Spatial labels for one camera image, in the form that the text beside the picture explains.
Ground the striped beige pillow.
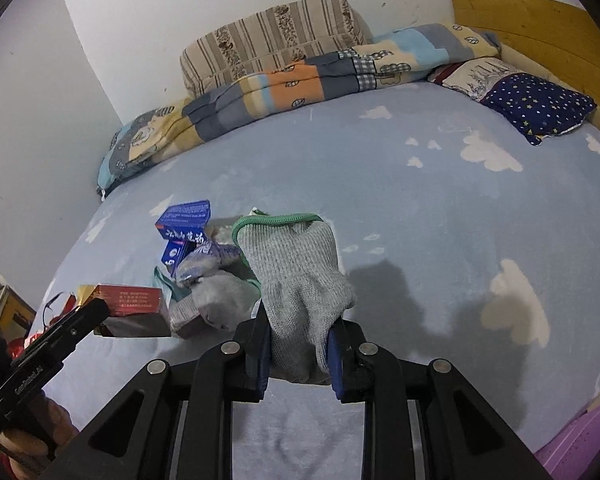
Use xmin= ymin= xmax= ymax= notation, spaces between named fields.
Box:
xmin=180 ymin=0 xmax=370 ymax=99

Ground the light blue cloud bedsheet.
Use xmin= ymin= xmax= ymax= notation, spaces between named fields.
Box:
xmin=42 ymin=84 xmax=600 ymax=450

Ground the grey knit glove green cuff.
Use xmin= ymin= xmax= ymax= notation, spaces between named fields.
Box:
xmin=232 ymin=214 xmax=355 ymax=385

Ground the patchwork folded quilt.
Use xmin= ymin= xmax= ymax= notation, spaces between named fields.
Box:
xmin=96 ymin=23 xmax=501 ymax=196

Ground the blue medicine box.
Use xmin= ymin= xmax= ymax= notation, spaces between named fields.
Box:
xmin=155 ymin=200 xmax=211 ymax=276

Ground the purple slipper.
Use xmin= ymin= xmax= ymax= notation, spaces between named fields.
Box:
xmin=534 ymin=406 xmax=600 ymax=479

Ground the navy star pillow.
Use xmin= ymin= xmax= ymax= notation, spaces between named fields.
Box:
xmin=428 ymin=58 xmax=597 ymax=145

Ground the person's left hand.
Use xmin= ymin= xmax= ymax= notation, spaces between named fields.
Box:
xmin=0 ymin=393 xmax=80 ymax=476

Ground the red cardboard box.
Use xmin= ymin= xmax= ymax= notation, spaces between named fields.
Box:
xmin=74 ymin=284 xmax=171 ymax=338

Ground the yellow wooden headboard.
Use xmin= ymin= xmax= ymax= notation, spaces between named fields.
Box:
xmin=452 ymin=0 xmax=600 ymax=106

